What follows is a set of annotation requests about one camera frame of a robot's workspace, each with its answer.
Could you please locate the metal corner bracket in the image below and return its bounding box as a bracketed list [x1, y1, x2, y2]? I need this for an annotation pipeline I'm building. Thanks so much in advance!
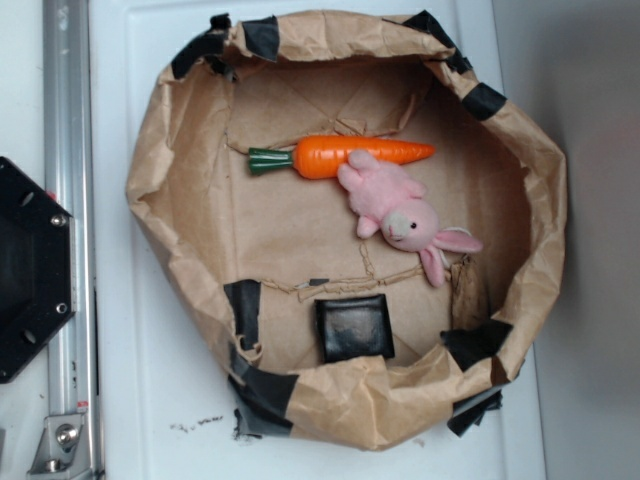
[26, 413, 92, 480]

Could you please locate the brown paper bag bin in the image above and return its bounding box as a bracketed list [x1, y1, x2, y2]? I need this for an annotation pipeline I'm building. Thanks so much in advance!
[126, 10, 567, 450]

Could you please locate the aluminium frame rail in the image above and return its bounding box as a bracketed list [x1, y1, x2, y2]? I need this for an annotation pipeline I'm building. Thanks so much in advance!
[43, 1, 106, 479]

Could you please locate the orange toy carrot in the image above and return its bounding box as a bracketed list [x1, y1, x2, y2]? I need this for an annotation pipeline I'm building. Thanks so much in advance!
[248, 135, 436, 180]

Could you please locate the pink plush bunny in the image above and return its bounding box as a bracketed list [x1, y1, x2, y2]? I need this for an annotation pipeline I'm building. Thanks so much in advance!
[337, 150, 483, 287]

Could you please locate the black box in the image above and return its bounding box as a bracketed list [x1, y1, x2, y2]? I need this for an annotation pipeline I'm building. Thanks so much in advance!
[314, 294, 395, 363]

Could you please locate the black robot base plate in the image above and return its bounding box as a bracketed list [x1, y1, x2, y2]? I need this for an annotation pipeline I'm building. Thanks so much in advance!
[0, 157, 74, 384]

